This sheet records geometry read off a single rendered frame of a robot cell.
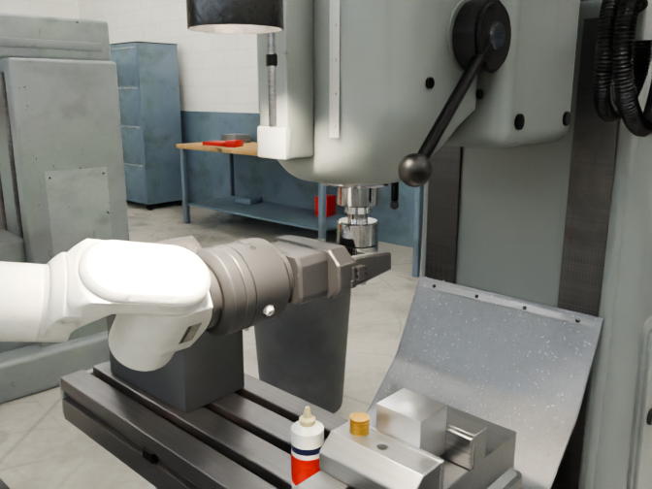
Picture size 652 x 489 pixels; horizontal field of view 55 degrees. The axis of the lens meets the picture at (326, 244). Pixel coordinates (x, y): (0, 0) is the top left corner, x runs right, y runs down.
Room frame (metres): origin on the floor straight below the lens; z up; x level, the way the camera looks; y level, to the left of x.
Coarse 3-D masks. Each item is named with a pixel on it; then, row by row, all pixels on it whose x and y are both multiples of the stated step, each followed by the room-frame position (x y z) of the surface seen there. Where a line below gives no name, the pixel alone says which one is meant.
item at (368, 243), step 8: (344, 232) 0.67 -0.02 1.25; (376, 232) 0.68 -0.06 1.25; (344, 240) 0.67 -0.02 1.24; (352, 240) 0.66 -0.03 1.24; (360, 240) 0.66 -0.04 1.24; (368, 240) 0.67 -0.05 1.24; (376, 240) 0.68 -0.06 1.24; (352, 248) 0.66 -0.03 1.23; (360, 248) 0.66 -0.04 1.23; (368, 248) 0.67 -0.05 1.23; (376, 248) 0.68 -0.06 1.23
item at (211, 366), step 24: (240, 336) 0.94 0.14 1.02; (192, 360) 0.87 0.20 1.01; (216, 360) 0.90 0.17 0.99; (240, 360) 0.94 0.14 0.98; (144, 384) 0.93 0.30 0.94; (168, 384) 0.89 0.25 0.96; (192, 384) 0.87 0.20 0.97; (216, 384) 0.90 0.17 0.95; (240, 384) 0.94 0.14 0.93; (192, 408) 0.87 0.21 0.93
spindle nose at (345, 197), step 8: (344, 192) 0.67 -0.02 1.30; (352, 192) 0.66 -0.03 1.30; (360, 192) 0.66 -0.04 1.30; (368, 192) 0.66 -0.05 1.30; (376, 192) 0.67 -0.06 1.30; (344, 200) 0.67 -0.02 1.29; (352, 200) 0.66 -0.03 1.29; (360, 200) 0.66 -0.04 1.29; (368, 200) 0.66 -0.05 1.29; (376, 200) 0.67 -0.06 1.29
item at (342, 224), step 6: (342, 222) 0.67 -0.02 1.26; (348, 222) 0.67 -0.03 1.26; (354, 222) 0.67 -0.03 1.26; (360, 222) 0.67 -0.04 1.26; (366, 222) 0.67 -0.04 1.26; (372, 222) 0.67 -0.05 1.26; (342, 228) 0.67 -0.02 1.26; (348, 228) 0.67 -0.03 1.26; (354, 228) 0.66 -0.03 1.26; (360, 228) 0.66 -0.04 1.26; (366, 228) 0.66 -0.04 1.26; (372, 228) 0.67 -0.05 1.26
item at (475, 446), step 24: (456, 408) 0.75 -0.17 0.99; (456, 432) 0.62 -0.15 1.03; (480, 432) 0.62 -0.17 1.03; (504, 432) 0.69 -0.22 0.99; (456, 456) 0.62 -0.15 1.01; (480, 456) 0.62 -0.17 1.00; (504, 456) 0.67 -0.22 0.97; (312, 480) 0.59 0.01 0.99; (336, 480) 0.59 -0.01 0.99; (456, 480) 0.59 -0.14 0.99; (480, 480) 0.63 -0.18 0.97; (504, 480) 0.67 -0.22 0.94
